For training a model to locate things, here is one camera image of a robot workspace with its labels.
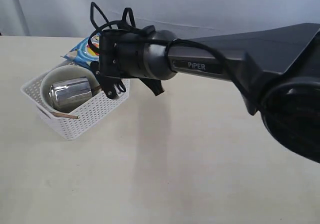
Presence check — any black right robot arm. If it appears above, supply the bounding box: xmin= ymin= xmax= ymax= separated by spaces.
xmin=90 ymin=21 xmax=320 ymax=163

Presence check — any blue potato chips bag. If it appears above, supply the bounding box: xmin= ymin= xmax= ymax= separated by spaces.
xmin=63 ymin=37 xmax=99 ymax=69

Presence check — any white ceramic bowl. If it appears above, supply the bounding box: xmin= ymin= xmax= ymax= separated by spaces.
xmin=40 ymin=65 xmax=100 ymax=114

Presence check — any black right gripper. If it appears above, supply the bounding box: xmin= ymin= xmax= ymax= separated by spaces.
xmin=90 ymin=28 xmax=165 ymax=100

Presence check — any shiny steel cup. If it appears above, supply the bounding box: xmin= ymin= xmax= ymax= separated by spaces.
xmin=48 ymin=77 xmax=93 ymax=113

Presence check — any white woven plastic basket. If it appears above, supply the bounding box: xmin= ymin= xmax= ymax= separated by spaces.
xmin=21 ymin=60 xmax=130 ymax=140

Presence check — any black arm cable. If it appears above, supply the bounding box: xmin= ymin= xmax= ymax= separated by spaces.
xmin=89 ymin=1 xmax=262 ymax=102

